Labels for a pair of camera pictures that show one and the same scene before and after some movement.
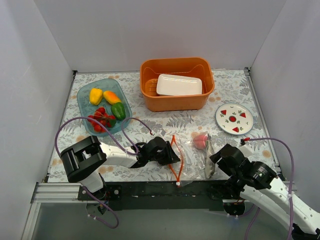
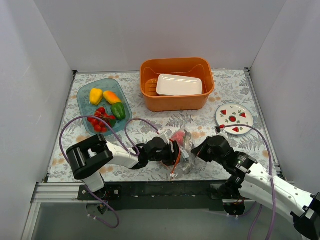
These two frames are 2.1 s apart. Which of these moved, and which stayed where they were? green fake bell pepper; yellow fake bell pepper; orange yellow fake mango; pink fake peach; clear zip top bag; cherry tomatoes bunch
Moved: clear zip top bag; pink fake peach
Stayed: yellow fake bell pepper; green fake bell pepper; cherry tomatoes bunch; orange yellow fake mango
